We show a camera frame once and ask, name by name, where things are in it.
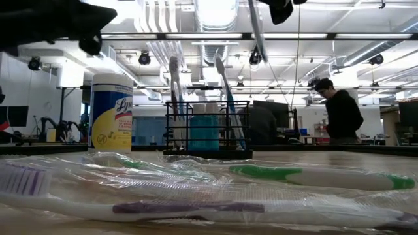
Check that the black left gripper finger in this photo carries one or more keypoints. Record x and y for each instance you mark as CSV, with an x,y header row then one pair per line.
x,y
91,25
88,9

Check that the blue toothbrush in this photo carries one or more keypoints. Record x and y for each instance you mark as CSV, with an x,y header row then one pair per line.
x,y
230,99
181,107
259,32

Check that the small teal mouthwash bottle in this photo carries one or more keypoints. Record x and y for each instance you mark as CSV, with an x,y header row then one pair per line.
x,y
197,134
214,134

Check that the background black robot arm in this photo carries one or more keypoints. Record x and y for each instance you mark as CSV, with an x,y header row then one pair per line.
x,y
65,127

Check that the black beam with light strips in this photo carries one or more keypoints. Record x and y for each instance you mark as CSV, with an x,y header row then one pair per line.
x,y
246,36

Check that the yellow blue wipes canister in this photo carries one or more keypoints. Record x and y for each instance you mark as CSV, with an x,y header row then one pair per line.
x,y
111,124

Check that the background yellow canister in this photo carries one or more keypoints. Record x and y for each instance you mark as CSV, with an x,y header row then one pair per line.
x,y
51,135

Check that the blue partition panel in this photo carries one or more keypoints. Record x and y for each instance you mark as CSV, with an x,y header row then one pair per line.
x,y
147,130

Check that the person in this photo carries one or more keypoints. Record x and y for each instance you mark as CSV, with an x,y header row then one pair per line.
x,y
261,127
343,114

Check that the red shelf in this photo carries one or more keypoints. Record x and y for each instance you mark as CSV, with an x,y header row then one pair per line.
x,y
318,130

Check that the silver ventilation duct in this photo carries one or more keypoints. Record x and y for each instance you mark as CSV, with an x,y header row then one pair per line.
x,y
209,19

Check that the black metal table frame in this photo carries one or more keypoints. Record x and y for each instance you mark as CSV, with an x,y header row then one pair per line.
x,y
49,149

